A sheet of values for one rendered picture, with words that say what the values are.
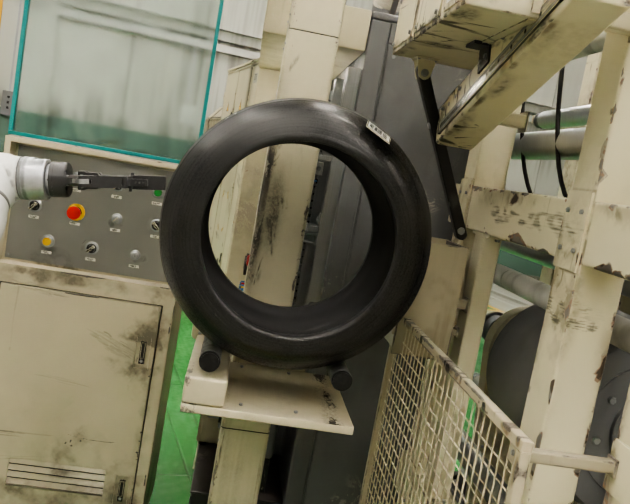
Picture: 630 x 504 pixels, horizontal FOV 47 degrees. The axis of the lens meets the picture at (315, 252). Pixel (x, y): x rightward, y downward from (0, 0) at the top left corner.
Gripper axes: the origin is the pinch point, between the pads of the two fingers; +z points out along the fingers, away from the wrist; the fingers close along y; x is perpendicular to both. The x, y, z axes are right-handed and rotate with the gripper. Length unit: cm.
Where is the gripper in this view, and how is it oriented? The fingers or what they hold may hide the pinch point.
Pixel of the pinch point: (149, 182)
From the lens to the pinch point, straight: 157.8
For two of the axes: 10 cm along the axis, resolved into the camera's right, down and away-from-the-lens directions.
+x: -0.4, 9.9, 1.3
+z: 10.0, 0.3, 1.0
